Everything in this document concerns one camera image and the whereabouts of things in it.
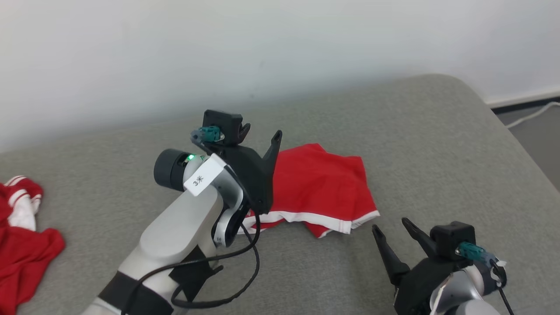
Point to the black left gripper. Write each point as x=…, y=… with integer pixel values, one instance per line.
x=251, y=175

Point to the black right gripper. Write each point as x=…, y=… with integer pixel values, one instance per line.
x=420, y=284

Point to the red shorts white trim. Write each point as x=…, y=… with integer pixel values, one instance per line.
x=319, y=183

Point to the red basketball jersey white sleeves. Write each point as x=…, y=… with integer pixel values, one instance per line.
x=22, y=258

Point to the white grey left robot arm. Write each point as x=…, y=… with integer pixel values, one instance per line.
x=175, y=236

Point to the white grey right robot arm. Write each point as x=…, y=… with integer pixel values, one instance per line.
x=463, y=284

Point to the white paper tag left arm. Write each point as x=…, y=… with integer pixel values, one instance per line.
x=203, y=177

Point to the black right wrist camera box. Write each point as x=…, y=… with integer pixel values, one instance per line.
x=453, y=238

